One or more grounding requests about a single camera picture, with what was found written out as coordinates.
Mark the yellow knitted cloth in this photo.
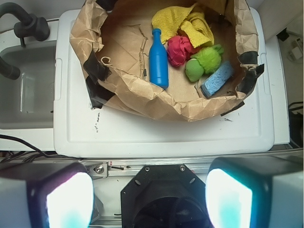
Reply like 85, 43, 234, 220
152, 3, 214, 48

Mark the crumpled pink paper ball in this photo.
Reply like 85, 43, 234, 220
167, 36, 197, 67

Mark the black octagonal mount plate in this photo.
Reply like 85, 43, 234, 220
121, 164, 213, 228

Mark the crumpled brown paper bag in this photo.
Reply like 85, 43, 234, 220
70, 0, 264, 122

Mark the black cable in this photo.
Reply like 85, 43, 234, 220
0, 134, 76, 163

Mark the blue plastic bottle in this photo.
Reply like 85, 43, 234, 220
149, 28, 169, 90

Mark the white sink basin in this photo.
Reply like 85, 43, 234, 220
0, 41, 56, 130

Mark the black sink faucet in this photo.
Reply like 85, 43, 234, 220
0, 2, 50, 80

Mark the white plastic bin lid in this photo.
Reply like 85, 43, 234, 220
53, 10, 275, 159

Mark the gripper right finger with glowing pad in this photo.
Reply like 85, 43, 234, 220
205, 155, 304, 228

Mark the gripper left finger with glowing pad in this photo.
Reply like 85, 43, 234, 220
0, 161, 94, 228

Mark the blue sponge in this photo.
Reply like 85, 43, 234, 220
201, 61, 234, 98

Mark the aluminium frame rail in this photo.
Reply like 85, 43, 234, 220
81, 156, 215, 178

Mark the green plush toy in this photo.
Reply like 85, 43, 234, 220
185, 44, 224, 82

